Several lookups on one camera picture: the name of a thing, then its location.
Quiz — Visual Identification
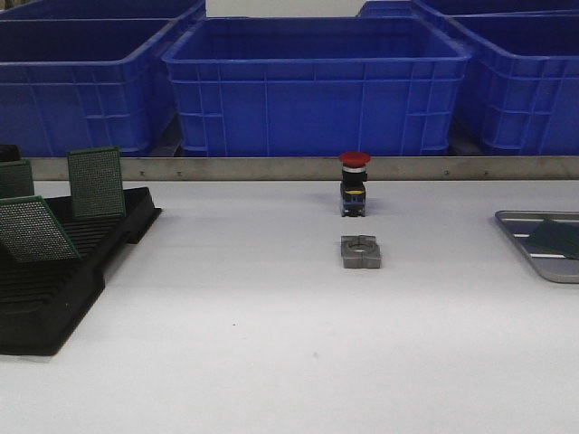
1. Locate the foremost green circuit board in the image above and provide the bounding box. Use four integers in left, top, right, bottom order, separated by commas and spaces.
527, 220, 578, 259

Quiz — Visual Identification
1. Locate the upright green circuit board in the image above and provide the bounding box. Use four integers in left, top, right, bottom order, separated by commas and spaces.
67, 146, 126, 220

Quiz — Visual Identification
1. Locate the grey metal tray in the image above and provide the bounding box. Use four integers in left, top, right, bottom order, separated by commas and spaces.
495, 211, 578, 284

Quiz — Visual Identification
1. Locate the front leaning green circuit board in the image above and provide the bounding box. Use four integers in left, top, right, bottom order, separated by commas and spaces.
1, 195, 81, 263

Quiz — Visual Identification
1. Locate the black slotted board rack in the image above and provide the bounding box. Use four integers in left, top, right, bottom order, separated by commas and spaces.
0, 144, 164, 357

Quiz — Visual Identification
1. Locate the rear left green circuit board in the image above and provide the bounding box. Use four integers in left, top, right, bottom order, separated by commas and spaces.
0, 160, 34, 199

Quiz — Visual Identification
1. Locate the red emergency stop button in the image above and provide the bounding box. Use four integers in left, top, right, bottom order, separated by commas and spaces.
338, 151, 371, 217

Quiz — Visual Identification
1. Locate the grey metal mounting block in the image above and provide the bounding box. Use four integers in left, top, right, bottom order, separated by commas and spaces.
340, 235, 382, 269

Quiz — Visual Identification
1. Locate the centre blue plastic crate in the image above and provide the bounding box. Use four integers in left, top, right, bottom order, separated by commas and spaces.
163, 17, 469, 157

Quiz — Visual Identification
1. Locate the blue plastic crate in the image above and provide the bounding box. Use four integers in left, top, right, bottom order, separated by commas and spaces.
445, 13, 579, 157
163, 17, 469, 157
1, 19, 178, 157

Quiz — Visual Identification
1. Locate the back right blue crate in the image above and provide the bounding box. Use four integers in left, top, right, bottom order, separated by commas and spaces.
357, 0, 578, 17

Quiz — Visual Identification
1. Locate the left blue plastic crate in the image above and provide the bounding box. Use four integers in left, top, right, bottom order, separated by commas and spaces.
1, 19, 178, 157

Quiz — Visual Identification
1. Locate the right blue plastic crate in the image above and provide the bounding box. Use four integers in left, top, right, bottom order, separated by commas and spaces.
445, 13, 579, 157

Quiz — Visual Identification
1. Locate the back left blue crate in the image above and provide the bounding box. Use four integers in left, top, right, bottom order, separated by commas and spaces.
1, 0, 205, 21

